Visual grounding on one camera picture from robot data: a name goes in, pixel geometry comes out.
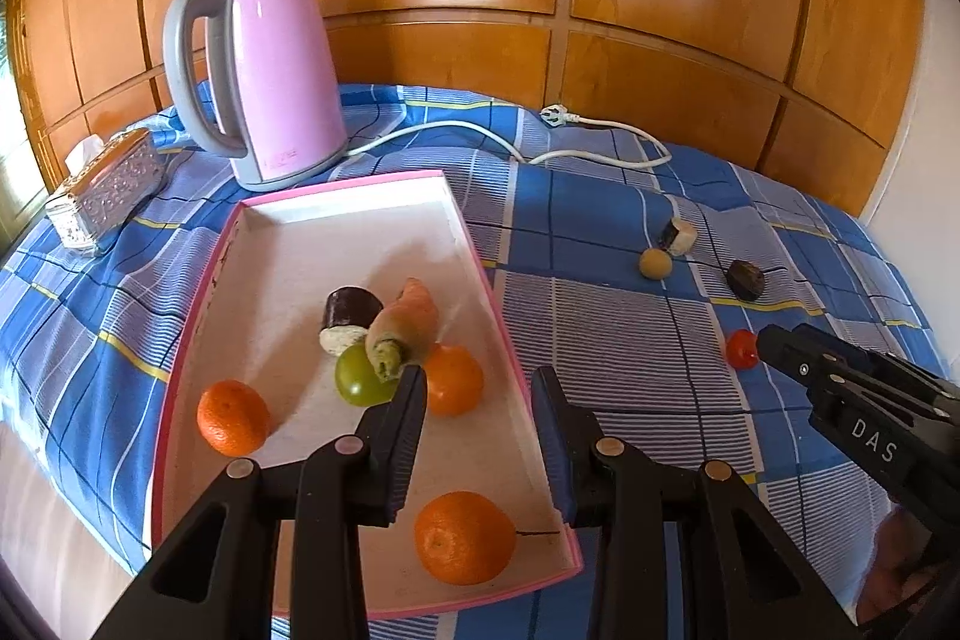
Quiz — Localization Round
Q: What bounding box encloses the white kettle power cord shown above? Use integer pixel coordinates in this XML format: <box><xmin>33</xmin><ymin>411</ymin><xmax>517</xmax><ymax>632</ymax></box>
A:
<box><xmin>341</xmin><ymin>105</ymin><xmax>672</xmax><ymax>169</ymax></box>

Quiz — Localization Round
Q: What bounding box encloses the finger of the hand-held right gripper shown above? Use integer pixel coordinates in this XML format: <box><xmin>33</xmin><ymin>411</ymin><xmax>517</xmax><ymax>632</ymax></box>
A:
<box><xmin>757</xmin><ymin>325</ymin><xmax>826</xmax><ymax>390</ymax></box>
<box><xmin>795</xmin><ymin>323</ymin><xmax>960</xmax><ymax>401</ymax></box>

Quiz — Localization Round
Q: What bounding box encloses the blue plaid bedsheet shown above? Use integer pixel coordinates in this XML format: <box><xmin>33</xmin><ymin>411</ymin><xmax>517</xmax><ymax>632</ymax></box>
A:
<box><xmin>0</xmin><ymin>81</ymin><xmax>960</xmax><ymax>640</ymax></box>

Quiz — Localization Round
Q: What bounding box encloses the dark brown round fruit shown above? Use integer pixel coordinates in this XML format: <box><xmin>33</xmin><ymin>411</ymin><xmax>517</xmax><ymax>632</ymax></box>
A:
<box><xmin>726</xmin><ymin>260</ymin><xmax>767</xmax><ymax>301</ymax></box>

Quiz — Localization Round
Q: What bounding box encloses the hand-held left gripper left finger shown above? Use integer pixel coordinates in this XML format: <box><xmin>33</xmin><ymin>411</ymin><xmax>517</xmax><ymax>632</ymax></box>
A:
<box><xmin>90</xmin><ymin>366</ymin><xmax>428</xmax><ymax>640</ymax></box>

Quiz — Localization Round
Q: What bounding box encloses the orange carrot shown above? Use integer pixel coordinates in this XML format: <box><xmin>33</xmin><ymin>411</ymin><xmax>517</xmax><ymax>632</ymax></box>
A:
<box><xmin>365</xmin><ymin>278</ymin><xmax>439</xmax><ymax>384</ymax></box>

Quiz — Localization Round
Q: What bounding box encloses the large dark eggplant piece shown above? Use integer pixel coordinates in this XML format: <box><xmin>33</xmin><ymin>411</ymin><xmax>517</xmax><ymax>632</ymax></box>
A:
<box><xmin>319</xmin><ymin>286</ymin><xmax>385</xmax><ymax>356</ymax></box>

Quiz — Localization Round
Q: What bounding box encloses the orange mandarin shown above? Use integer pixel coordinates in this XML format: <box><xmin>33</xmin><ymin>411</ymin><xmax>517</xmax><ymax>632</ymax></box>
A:
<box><xmin>196</xmin><ymin>380</ymin><xmax>271</xmax><ymax>457</ymax></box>
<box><xmin>424</xmin><ymin>344</ymin><xmax>485</xmax><ymax>417</ymax></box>
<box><xmin>414</xmin><ymin>491</ymin><xmax>517</xmax><ymax>586</ymax></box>

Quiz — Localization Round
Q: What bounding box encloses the white tissue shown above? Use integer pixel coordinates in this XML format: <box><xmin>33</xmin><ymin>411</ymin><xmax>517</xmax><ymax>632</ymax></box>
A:
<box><xmin>66</xmin><ymin>134</ymin><xmax>104</xmax><ymax>170</ymax></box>

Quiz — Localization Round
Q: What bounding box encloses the small white-ended eggplant piece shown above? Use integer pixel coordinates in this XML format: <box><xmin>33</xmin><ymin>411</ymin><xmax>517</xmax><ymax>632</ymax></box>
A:
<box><xmin>660</xmin><ymin>217</ymin><xmax>698</xmax><ymax>256</ymax></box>

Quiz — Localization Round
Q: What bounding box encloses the person's right hand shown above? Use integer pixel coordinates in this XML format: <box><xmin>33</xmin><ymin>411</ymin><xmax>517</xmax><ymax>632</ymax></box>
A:
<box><xmin>855</xmin><ymin>505</ymin><xmax>953</xmax><ymax>626</ymax></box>

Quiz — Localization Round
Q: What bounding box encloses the red tomato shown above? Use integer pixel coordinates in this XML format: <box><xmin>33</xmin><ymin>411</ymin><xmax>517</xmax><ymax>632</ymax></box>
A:
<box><xmin>725</xmin><ymin>329</ymin><xmax>762</xmax><ymax>371</ymax></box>

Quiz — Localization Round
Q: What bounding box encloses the pink shallow tray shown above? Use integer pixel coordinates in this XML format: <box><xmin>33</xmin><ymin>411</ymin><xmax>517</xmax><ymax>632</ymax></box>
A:
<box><xmin>150</xmin><ymin>170</ymin><xmax>584</xmax><ymax>618</ymax></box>

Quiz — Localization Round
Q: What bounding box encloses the green lime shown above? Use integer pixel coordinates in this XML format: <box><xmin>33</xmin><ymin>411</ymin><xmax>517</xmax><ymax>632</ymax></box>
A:
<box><xmin>334</xmin><ymin>342</ymin><xmax>398</xmax><ymax>407</ymax></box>

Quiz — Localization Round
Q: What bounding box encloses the silver embossed tissue box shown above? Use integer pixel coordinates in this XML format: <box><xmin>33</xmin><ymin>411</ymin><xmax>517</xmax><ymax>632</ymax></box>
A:
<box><xmin>45</xmin><ymin>128</ymin><xmax>166</xmax><ymax>253</ymax></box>

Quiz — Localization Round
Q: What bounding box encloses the pink electric kettle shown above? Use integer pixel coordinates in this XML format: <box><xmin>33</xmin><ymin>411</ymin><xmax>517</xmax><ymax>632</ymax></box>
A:
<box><xmin>163</xmin><ymin>0</ymin><xmax>350</xmax><ymax>193</ymax></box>

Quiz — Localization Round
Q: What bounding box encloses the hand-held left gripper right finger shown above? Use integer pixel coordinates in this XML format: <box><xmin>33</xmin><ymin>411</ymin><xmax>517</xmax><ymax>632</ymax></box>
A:
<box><xmin>531</xmin><ymin>366</ymin><xmax>863</xmax><ymax>640</ymax></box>

